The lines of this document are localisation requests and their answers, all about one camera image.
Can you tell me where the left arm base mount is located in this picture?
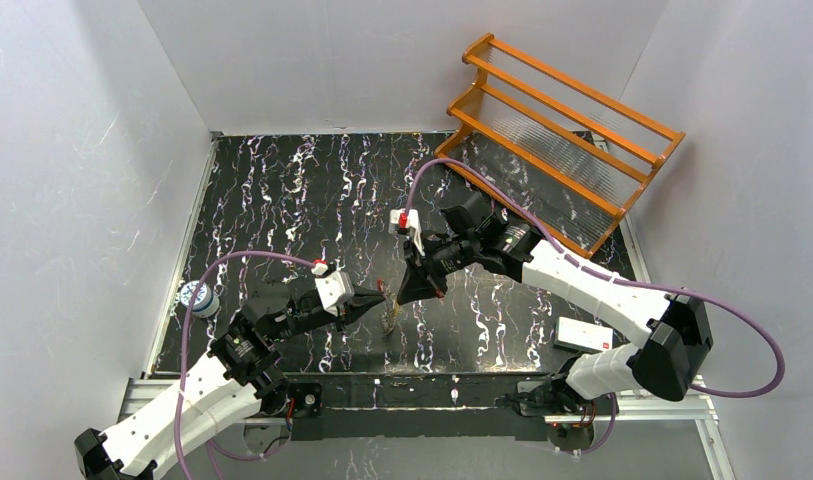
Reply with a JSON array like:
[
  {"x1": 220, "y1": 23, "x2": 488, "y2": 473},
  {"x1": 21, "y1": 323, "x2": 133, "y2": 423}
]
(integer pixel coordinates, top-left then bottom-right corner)
[{"x1": 253, "y1": 380, "x2": 323, "y2": 422}]

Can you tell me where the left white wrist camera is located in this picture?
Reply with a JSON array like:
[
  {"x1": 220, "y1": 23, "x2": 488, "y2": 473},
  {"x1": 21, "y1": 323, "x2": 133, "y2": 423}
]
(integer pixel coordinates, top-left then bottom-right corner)
[{"x1": 311, "y1": 259, "x2": 355, "y2": 316}]

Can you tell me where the white box with red mark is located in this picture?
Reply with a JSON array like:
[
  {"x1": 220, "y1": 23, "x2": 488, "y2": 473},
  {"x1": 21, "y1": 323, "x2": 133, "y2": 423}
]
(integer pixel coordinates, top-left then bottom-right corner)
[{"x1": 554, "y1": 317, "x2": 614, "y2": 354}]

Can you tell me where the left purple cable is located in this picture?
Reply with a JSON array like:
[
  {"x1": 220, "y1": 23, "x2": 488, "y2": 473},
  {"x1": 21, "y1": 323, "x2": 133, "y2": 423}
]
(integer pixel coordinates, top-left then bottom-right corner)
[{"x1": 172, "y1": 250, "x2": 321, "y2": 480}]

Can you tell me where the small blue white jar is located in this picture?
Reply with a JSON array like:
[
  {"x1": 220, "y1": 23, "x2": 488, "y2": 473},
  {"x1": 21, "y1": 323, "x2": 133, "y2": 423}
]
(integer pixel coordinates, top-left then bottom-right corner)
[{"x1": 178, "y1": 280, "x2": 220, "y2": 319}]

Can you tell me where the aluminium frame rail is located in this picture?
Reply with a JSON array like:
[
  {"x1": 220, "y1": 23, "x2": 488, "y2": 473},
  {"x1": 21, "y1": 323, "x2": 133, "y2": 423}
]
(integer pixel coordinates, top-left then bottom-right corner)
[{"x1": 117, "y1": 374, "x2": 720, "y2": 425}]

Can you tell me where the purple cable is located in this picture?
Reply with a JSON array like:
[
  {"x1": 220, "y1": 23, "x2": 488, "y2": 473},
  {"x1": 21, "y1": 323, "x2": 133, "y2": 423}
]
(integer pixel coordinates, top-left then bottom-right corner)
[
  {"x1": 172, "y1": 250, "x2": 321, "y2": 480},
  {"x1": 403, "y1": 157, "x2": 786, "y2": 455}
]

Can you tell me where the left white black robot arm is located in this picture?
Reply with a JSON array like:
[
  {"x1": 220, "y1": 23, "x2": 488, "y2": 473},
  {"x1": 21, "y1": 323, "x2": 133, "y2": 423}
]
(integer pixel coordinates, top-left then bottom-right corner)
[{"x1": 74, "y1": 282, "x2": 385, "y2": 479}]

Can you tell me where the orange wooden rack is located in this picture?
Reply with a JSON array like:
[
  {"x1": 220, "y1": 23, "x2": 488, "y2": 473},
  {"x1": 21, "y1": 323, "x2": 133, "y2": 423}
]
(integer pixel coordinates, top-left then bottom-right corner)
[{"x1": 435, "y1": 33, "x2": 685, "y2": 258}]

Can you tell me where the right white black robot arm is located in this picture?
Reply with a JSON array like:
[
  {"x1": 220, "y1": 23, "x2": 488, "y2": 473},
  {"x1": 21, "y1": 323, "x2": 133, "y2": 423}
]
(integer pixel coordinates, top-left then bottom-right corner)
[{"x1": 389, "y1": 193, "x2": 713, "y2": 408}]

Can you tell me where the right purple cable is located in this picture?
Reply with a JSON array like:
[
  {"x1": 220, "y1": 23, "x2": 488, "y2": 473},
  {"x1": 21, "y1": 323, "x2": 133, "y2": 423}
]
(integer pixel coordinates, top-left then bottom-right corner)
[{"x1": 403, "y1": 157, "x2": 786, "y2": 455}]

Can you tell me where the white red keyring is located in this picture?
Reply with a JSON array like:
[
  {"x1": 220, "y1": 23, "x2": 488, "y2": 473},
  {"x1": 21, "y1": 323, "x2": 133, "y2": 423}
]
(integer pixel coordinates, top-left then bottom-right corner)
[{"x1": 377, "y1": 278, "x2": 400, "y2": 335}]

